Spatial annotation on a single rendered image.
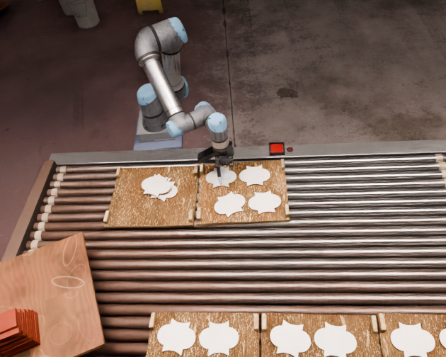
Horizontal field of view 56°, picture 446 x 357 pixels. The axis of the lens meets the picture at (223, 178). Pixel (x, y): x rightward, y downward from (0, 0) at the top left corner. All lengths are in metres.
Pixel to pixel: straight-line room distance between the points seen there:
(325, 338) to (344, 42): 3.42
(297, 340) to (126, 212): 0.94
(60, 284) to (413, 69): 3.51
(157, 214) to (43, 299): 0.58
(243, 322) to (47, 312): 0.73
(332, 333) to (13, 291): 1.21
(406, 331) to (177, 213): 1.03
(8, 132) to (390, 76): 3.52
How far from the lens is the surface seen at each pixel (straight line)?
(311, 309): 1.68
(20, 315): 1.64
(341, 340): 1.63
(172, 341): 1.65
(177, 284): 1.76
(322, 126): 3.58
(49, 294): 1.78
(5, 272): 1.92
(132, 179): 2.10
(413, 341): 1.68
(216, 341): 1.62
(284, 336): 1.61
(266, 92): 3.91
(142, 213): 1.96
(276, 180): 1.97
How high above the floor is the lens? 2.48
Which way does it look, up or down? 50 degrees down
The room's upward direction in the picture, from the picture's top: 9 degrees counter-clockwise
